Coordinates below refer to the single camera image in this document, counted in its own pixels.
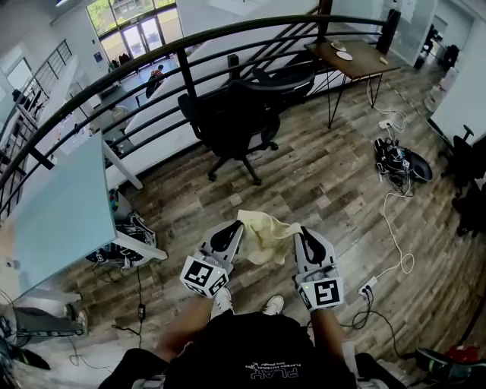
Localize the grey shoulder strap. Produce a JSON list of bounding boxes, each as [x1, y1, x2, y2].
[[341, 340, 360, 381]]

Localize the pile of black devices and cables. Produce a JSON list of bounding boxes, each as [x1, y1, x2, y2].
[[374, 137, 434, 191]]

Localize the black open equipment case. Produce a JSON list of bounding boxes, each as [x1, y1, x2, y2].
[[85, 212, 156, 269]]

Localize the light blue white-legged table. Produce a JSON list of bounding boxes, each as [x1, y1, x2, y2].
[[0, 131, 168, 301]]

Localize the pale yellow clothes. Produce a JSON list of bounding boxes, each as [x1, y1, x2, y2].
[[237, 209, 303, 266]]

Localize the black office chair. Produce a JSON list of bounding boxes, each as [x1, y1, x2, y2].
[[177, 67, 317, 186]]

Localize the person's right forearm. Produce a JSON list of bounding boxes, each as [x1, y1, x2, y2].
[[311, 309, 356, 365]]

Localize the black metal curved railing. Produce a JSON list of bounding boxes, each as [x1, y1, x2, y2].
[[0, 14, 399, 221]]

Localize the person's right white shoe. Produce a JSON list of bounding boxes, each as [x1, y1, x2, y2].
[[261, 295, 285, 316]]

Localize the person's left forearm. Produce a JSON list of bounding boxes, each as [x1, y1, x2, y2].
[[155, 294, 213, 362]]

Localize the person's white shoe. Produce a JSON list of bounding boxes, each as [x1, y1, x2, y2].
[[210, 286, 233, 319], [261, 295, 285, 316]]

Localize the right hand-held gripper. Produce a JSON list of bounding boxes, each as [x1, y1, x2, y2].
[[292, 226, 345, 313]]

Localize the person's left white shoe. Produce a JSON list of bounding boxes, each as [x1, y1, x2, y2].
[[210, 286, 233, 319]]

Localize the person's black t-shirt torso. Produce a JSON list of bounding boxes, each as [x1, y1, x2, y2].
[[109, 313, 409, 389]]

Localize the grey bin of colourful items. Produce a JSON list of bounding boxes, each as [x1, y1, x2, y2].
[[108, 188, 134, 221]]

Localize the rack of dark coats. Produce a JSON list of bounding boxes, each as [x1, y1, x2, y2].
[[108, 52, 132, 71]]

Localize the brown wooden hairpin-leg table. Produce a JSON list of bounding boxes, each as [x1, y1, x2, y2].
[[303, 37, 402, 129]]

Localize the glass entrance door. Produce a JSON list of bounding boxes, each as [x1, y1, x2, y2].
[[121, 14, 166, 60]]

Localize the white coiled cable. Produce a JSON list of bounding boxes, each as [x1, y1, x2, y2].
[[367, 81, 409, 134]]

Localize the distant black balcony railing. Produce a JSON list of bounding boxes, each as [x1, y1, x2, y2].
[[14, 40, 73, 126]]

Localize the long white cable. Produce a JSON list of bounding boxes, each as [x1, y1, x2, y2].
[[381, 191, 415, 282]]

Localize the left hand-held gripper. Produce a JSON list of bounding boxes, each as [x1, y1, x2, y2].
[[179, 220, 245, 300]]

